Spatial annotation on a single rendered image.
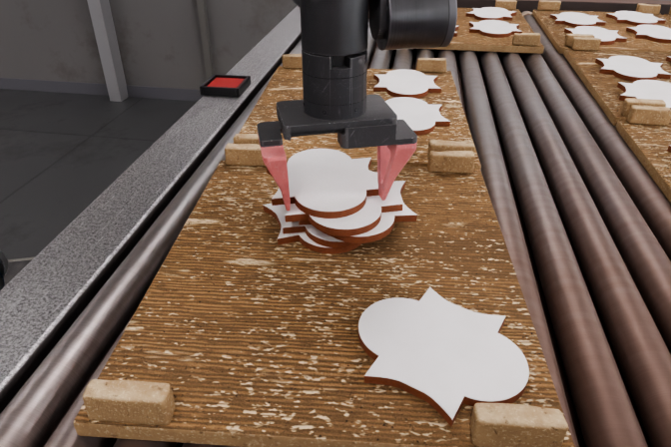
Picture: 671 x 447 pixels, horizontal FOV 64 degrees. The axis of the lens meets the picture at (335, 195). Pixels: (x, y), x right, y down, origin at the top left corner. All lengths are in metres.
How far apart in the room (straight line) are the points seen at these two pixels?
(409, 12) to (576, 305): 0.31
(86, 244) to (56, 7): 3.37
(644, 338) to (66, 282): 0.55
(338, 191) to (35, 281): 0.32
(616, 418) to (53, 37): 3.87
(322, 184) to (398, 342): 0.20
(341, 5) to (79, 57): 3.60
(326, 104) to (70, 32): 3.55
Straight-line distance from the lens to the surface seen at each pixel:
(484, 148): 0.83
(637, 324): 0.57
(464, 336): 0.46
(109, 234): 0.66
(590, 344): 0.53
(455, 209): 0.63
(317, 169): 0.59
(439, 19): 0.47
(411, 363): 0.43
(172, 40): 3.62
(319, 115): 0.47
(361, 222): 0.51
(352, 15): 0.45
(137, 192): 0.74
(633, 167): 0.86
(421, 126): 0.82
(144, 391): 0.41
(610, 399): 0.49
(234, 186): 0.68
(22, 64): 4.27
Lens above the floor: 1.27
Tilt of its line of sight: 31 degrees down
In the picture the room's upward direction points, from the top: straight up
